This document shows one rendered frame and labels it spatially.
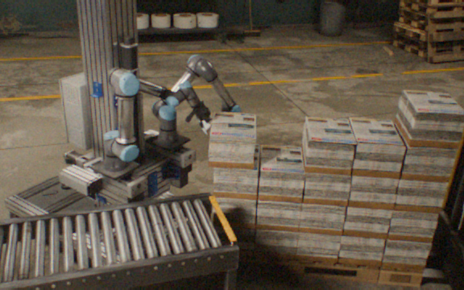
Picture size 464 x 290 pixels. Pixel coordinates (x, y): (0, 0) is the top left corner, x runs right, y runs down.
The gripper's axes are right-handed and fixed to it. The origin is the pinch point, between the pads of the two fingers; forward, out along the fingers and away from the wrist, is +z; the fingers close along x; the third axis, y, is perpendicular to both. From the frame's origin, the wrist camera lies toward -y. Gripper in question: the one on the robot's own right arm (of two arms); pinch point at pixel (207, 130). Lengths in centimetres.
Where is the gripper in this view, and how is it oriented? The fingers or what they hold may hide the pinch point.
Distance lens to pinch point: 323.3
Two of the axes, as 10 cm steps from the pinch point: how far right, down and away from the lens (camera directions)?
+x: 0.6, -4.5, 8.9
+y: 8.9, -3.8, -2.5
